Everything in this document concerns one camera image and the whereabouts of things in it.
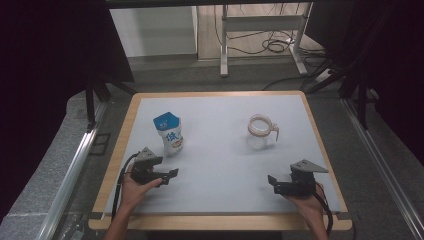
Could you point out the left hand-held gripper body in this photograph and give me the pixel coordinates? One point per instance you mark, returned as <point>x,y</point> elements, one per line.
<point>143,171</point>

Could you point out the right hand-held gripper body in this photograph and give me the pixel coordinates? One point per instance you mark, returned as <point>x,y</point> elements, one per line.
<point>300,185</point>

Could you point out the white blue-topped salt bag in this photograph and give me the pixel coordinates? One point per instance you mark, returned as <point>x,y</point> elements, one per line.
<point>171,136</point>

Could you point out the clear glass jar beige rim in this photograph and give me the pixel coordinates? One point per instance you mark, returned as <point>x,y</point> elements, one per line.
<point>258,140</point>

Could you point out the person's right hand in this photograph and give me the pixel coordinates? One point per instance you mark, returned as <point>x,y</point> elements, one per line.
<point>311,205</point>

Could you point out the person's left hand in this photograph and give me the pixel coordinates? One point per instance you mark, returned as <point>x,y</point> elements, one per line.
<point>133,193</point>

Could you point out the white table mat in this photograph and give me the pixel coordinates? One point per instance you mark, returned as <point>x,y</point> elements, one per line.
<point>216,166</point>

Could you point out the black tripod legs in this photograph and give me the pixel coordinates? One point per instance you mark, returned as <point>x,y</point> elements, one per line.
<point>361,100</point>
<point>90,103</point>

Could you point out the white panel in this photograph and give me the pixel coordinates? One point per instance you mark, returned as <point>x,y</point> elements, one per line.
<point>153,30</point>

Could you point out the black curtain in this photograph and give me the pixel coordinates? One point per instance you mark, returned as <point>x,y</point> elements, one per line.
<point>50,50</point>
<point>383,50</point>

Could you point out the aluminium rail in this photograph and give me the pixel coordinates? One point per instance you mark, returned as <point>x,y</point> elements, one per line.
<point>383,166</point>
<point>70,180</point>

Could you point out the white metal desk frame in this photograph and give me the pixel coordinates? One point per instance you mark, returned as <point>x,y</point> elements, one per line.
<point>263,23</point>

